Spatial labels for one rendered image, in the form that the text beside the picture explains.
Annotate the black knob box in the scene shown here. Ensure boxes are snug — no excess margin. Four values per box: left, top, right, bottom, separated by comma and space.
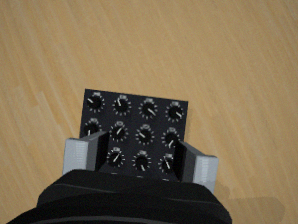
79, 89, 189, 182

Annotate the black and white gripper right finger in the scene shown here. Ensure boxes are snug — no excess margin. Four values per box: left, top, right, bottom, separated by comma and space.
172, 141, 219, 194

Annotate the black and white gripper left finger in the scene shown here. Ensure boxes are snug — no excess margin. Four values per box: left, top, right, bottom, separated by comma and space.
62, 131, 110, 176

